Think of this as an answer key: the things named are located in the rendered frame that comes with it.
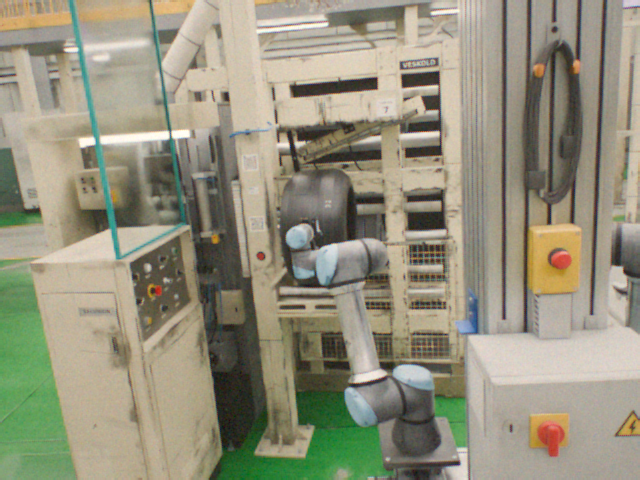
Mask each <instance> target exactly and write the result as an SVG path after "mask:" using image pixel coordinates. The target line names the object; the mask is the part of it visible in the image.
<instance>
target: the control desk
mask: <svg viewBox="0 0 640 480"><path fill-rule="evenodd" d="M115 257H116V256H115V254H114V248H113V242H112V236H111V230H110V229H108V230H106V231H103V232H101V233H99V234H96V235H93V236H91V237H88V239H86V240H84V241H81V242H79V243H77V244H74V245H72V246H70V247H66V248H64V249H61V250H59V251H57V252H54V253H52V254H50V255H47V256H44V257H42V258H39V259H37V260H35V261H32V262H30V267H31V272H32V276H33V281H34V285H35V290H36V296H37V300H38V305H39V309H40V314H41V318H42V324H43V328H44V333H45V337H46V342H47V346H48V352H50V356H51V361H52V365H53V370H54V374H55V380H56V384H57V389H58V393H59V398H60V402H61V408H62V412H63V417H64V421H65V426H66V431H67V436H68V440H69V445H70V449H71V454H72V459H73V464H74V468H75V473H76V478H77V480H216V478H217V476H219V475H220V473H221V471H222V467H221V460H220V458H221V457H222V455H223V451H222V443H221V436H220V429H219V422H218V415H217V408H216V401H215V394H214V386H213V379H211V372H210V365H209V357H208V350H207V343H206V336H205V329H204V322H203V315H202V308H201V303H200V300H201V298H200V291H199V284H198V278H197V271H196V263H195V256H194V249H193V242H192V234H191V227H190V225H184V226H182V227H180V228H178V229H176V230H174V231H172V232H170V233H168V234H166V235H164V236H163V237H161V239H159V240H157V241H155V242H153V243H151V244H150V245H147V246H145V247H143V248H141V249H139V250H138V251H136V252H134V253H132V254H130V255H128V256H126V257H125V258H123V259H117V260H116V259H115Z"/></svg>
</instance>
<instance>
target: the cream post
mask: <svg viewBox="0 0 640 480"><path fill-rule="evenodd" d="M219 10H220V18H221V26H222V36H223V44H224V52H225V62H226V70H227V79H228V88H229V96H230V105H231V113H232V123H233V131H234V132H239V131H245V129H251V130H255V129H267V123H266V112H265V103H264V93H263V82H262V73H261V63H260V53H259V43H258V33H257V23H256V13H255V3H254V0H219ZM234 139H235V149H236V157H237V165H238V175H239V183H241V192H242V200H243V209H244V218H245V226H246V234H247V244H248V252H249V261H250V269H251V277H252V287H253V295H254V305H255V313H256V321H257V330H258V339H259V348H260V356H261V365H262V374H263V382H264V390H265V400H266V408H267V417H268V426H269V434H270V443H271V444H279V438H280V435H282V440H283V444H284V445H294V444H295V440H296V430H295V429H296V428H298V419H297V410H296V400H295V389H294V380H293V370H292V360H291V350H290V341H289V330H288V320H287V317H277V312H276V305H271V302H270V293H269V285H270V284H271V283H273V281H274V280H275V279H276V278H277V277H278V276H279V274H280V273H281V272H282V261H281V251H280V242H279V231H278V222H277V212H276V201H275V192H274V182H273V172H271V162H270V152H269V143H268V132H267V131H266V132H251V134H250V135H246V133H243V134H237V135H234ZM252 154H257V159H258V168H259V170H250V171H244V168H243V159H242V155H252ZM253 187H258V191H259V193H256V194H249V190H248V188H253ZM252 216H264V224H265V231H251V230H250V221H249V217H252ZM259 253H262V254H263V255H264V257H263V259H259V258H258V254H259Z"/></svg>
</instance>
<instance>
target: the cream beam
mask: <svg viewBox="0 0 640 480"><path fill-rule="evenodd" d="M389 98H395V110H396V116H387V117H377V103H376V100H378V99H389ZM276 103H277V114H278V124H279V130H280V129H293V128H306V127H318V126H331V125H344V124H356V123H370V122H382V121H394V120H402V119H403V92H402V89H389V90H379V91H367V92H356V93H346V94H334V95H324V96H313V97H301V98H291V99H280V100H276Z"/></svg>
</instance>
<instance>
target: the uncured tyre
mask: <svg viewBox="0 0 640 480"><path fill-rule="evenodd" d="M301 194H308V195H301ZM293 195H295V196H293ZM325 199H331V208H325ZM317 217H318V219H319V223H318V226H319V230H321V232H322V235H321V236H319V237H317V239H314V240H315V244H316V245H319V250H320V249H321V248H322V247H325V246H329V245H332V244H340V243H346V242H351V241H357V240H358V215H357V206H356V198H355V192H354V187H353V183H352V180H351V178H350V177H349V176H348V175H347V174H346V172H345V171H343V170H341V169H337V168H325V169H309V170H300V171H297V172H295V174H294V175H293V176H292V177H291V178H290V179H289V180H288V181H287V183H286V184H285V187H284V190H283V194H282V200H281V210H280V235H281V246H282V253H283V258H284V262H285V266H286V268H287V272H288V274H289V276H290V277H291V278H292V279H293V280H294V281H295V282H296V283H297V284H299V285H301V286H324V285H322V284H321V283H320V282H319V279H318V276H317V270H315V273H314V276H313V277H311V278H307V279H297V278H295V276H294V270H293V267H292V266H293V264H292V257H291V250H290V246H289V245H288V244H287V242H286V235H287V232H288V231H289V230H290V229H291V228H293V227H295V226H298V225H299V221H298V219H300V218H302V219H304V218H309V219H314V218H317Z"/></svg>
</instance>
